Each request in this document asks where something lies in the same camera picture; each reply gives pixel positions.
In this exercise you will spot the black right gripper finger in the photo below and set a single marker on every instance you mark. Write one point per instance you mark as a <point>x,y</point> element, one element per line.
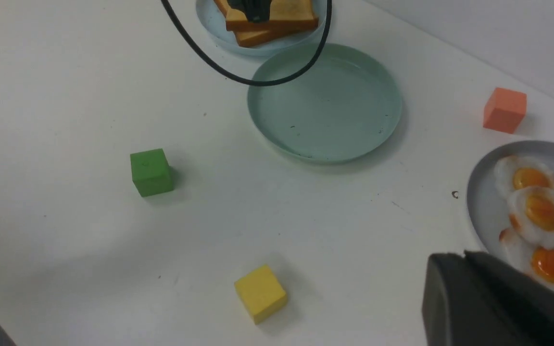
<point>476,299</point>

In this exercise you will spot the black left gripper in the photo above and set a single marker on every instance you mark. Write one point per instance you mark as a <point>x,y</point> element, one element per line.
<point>253,11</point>

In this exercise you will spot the toast slice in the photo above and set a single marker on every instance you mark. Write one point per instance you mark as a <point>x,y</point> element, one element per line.
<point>289,14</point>
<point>250,39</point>

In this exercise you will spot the light blue plate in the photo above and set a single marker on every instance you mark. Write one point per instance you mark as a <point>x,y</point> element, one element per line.
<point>214,22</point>

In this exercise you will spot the grey plate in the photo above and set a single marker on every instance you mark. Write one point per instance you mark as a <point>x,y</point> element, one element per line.
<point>488,212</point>

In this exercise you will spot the mint green plate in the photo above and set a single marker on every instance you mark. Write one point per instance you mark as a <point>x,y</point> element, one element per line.
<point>342,109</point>

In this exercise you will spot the orange cube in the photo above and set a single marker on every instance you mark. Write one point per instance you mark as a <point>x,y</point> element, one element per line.
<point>504,110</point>

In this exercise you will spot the green cube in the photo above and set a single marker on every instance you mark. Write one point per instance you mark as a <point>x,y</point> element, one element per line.
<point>151,173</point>

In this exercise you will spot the yellow cube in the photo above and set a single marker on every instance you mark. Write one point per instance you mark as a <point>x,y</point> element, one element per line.
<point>261,293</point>

